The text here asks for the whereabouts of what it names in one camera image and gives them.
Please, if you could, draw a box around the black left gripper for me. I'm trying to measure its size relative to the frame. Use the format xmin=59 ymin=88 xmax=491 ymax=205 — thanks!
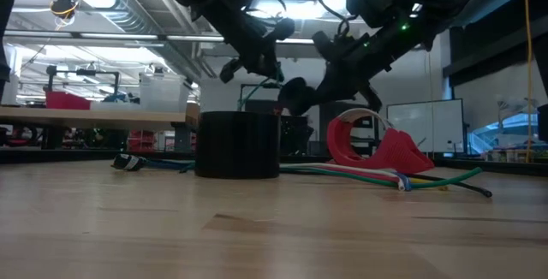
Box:
xmin=200 ymin=0 xmax=297 ymax=82

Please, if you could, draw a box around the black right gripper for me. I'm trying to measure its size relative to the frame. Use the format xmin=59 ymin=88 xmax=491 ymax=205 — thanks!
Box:
xmin=313 ymin=25 xmax=413 ymax=104

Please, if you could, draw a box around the black round cord spool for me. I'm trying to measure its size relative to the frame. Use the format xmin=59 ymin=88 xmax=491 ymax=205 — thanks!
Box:
xmin=277 ymin=76 xmax=326 ymax=117

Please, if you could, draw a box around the white label roll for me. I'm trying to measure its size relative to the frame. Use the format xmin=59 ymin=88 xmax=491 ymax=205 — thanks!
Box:
xmin=342 ymin=107 xmax=393 ymax=131

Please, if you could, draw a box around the red circuit board module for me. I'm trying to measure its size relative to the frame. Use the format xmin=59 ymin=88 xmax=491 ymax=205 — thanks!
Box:
xmin=327 ymin=107 xmax=436 ymax=175

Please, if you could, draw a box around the wide tape roll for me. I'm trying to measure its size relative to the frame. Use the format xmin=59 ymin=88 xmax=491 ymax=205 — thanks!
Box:
xmin=194 ymin=110 xmax=283 ymax=181

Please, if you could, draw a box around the clear plastic storage box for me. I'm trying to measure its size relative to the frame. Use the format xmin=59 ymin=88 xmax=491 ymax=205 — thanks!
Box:
xmin=139 ymin=72 xmax=193 ymax=114

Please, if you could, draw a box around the red drawer unit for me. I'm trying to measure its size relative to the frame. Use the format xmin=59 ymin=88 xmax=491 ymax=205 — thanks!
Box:
xmin=127 ymin=129 xmax=158 ymax=152

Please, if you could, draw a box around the long ceiling light bar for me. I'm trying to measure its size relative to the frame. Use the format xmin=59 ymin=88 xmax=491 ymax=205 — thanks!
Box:
xmin=0 ymin=29 xmax=318 ymax=51

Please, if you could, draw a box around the wood top metal workbench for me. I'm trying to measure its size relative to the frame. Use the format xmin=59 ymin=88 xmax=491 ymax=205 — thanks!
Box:
xmin=0 ymin=106 xmax=201 ymax=151

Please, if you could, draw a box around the black taped bundle end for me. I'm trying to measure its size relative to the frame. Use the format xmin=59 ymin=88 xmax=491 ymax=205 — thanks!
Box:
xmin=110 ymin=153 xmax=146 ymax=172

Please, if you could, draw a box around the red plastic bin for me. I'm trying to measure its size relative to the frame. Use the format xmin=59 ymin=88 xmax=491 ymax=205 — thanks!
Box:
xmin=45 ymin=90 xmax=92 ymax=110

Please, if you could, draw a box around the black pipe stand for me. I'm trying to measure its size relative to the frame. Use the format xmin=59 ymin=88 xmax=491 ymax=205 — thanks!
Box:
xmin=45 ymin=64 xmax=123 ymax=100

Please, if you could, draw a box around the black frame stand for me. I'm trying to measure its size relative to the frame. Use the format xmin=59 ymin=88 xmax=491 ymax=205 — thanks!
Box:
xmin=238 ymin=82 xmax=283 ymax=116

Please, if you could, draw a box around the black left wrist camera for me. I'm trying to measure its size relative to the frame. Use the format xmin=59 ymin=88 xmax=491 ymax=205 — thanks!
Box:
xmin=218 ymin=57 xmax=244 ymax=85

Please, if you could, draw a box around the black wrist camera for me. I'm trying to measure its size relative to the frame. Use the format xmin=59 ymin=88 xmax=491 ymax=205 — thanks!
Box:
xmin=218 ymin=57 xmax=244 ymax=85
xmin=360 ymin=84 xmax=384 ymax=114

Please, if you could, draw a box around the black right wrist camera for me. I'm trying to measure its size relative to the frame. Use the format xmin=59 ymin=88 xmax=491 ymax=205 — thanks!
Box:
xmin=360 ymin=84 xmax=384 ymax=114

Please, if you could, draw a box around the white cable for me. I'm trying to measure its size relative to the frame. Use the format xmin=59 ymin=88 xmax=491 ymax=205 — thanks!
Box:
xmin=280 ymin=163 xmax=407 ymax=193

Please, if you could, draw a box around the red cable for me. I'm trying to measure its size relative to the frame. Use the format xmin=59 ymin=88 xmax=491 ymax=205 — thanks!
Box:
xmin=299 ymin=166 xmax=402 ymax=184

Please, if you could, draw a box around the bundle of coloured cables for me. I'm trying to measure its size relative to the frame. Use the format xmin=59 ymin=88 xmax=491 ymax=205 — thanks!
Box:
xmin=143 ymin=157 xmax=414 ymax=193

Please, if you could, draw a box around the bundle of coloured wires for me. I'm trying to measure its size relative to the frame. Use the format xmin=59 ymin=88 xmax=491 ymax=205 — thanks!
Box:
xmin=280 ymin=166 xmax=484 ymax=190
xmin=410 ymin=178 xmax=450 ymax=192

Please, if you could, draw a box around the silver ventilation duct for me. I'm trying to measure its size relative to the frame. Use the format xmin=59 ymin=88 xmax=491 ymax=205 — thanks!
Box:
xmin=55 ymin=0 xmax=215 ymax=81

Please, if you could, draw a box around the black cable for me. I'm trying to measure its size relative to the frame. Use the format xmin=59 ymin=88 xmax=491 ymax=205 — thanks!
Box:
xmin=396 ymin=171 xmax=493 ymax=199

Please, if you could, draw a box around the black ceiling camera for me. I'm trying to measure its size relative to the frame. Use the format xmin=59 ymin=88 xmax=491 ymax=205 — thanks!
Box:
xmin=49 ymin=0 xmax=81 ymax=20

